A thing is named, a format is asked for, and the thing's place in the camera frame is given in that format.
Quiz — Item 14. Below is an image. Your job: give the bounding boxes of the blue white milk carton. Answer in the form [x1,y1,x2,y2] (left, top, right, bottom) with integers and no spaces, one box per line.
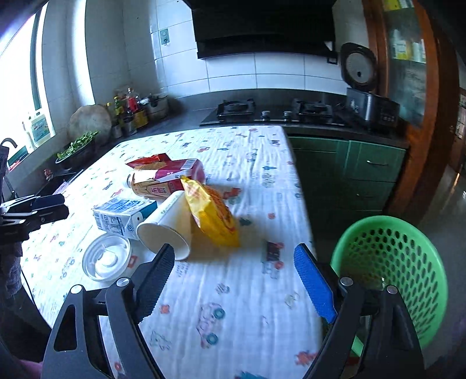
[93,197,158,241]

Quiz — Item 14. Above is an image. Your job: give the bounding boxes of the group of condiment bottles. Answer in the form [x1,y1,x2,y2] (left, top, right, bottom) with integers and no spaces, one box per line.
[105,87,148,139]

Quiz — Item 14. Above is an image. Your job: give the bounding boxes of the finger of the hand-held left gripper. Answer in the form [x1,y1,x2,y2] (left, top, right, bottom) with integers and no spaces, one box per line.
[31,194,65,212]
[16,206,70,230]

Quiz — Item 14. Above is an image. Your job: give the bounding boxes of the black rice cooker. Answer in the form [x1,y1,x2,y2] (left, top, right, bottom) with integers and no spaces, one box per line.
[340,43,400,132]

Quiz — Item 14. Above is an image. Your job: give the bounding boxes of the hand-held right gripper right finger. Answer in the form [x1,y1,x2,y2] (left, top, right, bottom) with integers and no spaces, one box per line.
[293,243,426,379]

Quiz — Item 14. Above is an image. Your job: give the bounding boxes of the wooden glass door cabinet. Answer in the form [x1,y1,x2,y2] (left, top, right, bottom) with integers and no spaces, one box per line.
[362,0,459,219]

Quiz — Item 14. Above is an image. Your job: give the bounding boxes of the white detergent bottle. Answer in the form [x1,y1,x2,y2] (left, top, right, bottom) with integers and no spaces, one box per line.
[22,113,52,148]

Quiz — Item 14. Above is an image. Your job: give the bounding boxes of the green kitchen cabinets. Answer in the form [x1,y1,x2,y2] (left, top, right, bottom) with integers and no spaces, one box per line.
[287,136,406,237]

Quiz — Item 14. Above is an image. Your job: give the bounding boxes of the round wooden chopping board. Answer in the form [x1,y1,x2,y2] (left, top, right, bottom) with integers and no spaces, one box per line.
[68,104,113,139]

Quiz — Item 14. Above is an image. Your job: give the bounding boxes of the metal pot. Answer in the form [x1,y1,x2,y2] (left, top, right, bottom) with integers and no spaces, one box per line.
[140,93,169,122]

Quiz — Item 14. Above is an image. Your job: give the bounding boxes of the purple towel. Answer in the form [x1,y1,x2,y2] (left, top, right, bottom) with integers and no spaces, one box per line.
[0,250,22,300]

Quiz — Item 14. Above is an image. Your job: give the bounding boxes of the printed cartoon blanket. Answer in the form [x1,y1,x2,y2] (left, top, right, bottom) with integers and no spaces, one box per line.
[22,125,324,379]

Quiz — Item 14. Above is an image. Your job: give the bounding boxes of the bowl of green vegetables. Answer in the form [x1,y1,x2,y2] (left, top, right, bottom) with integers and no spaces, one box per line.
[55,131,100,170]

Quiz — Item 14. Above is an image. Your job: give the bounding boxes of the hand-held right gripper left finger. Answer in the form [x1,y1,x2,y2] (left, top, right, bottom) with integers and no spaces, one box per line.
[41,243,175,379]

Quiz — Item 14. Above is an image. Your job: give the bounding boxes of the red drink carton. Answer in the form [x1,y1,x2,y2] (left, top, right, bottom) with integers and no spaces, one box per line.
[153,158,206,185]

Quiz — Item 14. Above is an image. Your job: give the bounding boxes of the green plastic basket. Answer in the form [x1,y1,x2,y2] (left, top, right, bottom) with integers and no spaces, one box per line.
[331,216,448,359]

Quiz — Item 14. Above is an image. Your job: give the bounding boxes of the red snack bag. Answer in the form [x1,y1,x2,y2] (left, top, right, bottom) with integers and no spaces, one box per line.
[126,153,172,170]

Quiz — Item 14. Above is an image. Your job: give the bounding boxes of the black gas stove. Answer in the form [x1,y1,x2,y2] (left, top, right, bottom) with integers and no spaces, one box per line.
[200,98,352,127]

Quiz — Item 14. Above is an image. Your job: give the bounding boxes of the orange label drink bottle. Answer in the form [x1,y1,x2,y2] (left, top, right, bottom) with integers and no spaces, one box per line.
[126,171,184,201]

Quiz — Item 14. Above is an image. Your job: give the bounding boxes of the white paper cup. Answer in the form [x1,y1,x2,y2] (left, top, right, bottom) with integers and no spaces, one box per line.
[136,190,192,261]

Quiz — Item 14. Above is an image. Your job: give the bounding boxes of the yellow snack bag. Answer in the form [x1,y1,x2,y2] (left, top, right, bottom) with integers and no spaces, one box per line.
[180,176,241,248]

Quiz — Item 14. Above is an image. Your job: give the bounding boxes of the black range hood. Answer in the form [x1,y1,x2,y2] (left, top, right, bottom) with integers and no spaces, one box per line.
[182,0,337,59]

